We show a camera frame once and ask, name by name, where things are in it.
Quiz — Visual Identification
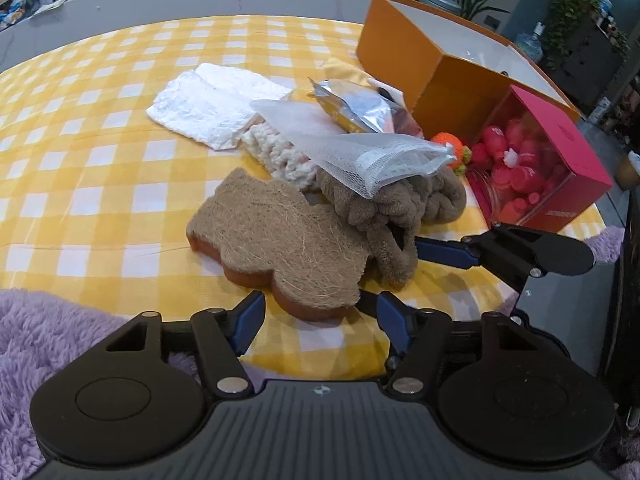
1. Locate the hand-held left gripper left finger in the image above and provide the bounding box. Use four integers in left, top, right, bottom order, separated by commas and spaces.
105, 290, 267, 398

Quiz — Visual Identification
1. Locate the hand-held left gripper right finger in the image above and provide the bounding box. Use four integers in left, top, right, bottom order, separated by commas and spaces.
376, 292, 569, 398

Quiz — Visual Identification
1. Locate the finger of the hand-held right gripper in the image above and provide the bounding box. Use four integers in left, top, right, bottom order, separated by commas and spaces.
413, 222, 554, 292
356, 288, 385, 318

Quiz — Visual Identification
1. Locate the brown plush towel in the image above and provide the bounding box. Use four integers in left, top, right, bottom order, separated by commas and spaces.
315, 167, 468, 288

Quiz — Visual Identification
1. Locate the toast-shaped loofah sponge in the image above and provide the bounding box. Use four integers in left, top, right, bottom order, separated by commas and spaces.
185, 167, 373, 323

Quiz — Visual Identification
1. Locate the pink and white crochet cloth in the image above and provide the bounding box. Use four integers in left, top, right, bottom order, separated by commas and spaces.
240, 120, 331, 193

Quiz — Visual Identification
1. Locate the orange cardboard box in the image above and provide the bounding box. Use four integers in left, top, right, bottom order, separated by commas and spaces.
356, 0, 583, 147

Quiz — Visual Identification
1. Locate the white crinkled towel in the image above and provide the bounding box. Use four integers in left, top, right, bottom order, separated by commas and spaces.
146, 62, 293, 152

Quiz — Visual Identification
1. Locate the white mesh bag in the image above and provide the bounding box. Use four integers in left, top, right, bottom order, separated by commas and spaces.
249, 99, 457, 200

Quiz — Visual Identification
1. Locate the pink plastic packet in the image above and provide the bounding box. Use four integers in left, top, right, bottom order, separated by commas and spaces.
367, 77, 426, 140

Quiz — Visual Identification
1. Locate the pink box with clear window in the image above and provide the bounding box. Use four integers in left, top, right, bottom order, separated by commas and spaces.
467, 85, 615, 233

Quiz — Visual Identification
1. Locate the silver foil packet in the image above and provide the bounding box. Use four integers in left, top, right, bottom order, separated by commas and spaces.
307, 77, 401, 135

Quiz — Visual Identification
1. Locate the yellow packet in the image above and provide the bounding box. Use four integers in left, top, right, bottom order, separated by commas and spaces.
320, 57, 373, 87

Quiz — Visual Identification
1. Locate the yellow checkered tablecloth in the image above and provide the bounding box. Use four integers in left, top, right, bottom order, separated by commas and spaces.
0, 16, 608, 381

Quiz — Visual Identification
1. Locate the purple fluffy blanket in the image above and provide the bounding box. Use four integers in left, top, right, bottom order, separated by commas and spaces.
0, 225, 640, 480

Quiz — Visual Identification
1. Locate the blue water jug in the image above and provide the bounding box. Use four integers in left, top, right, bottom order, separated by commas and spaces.
515, 22, 546, 63

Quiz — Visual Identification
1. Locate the dark cabinet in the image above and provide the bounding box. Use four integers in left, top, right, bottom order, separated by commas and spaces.
550, 10, 632, 111

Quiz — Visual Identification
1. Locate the leafy green plant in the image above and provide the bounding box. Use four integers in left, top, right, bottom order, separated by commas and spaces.
542, 0, 601, 68

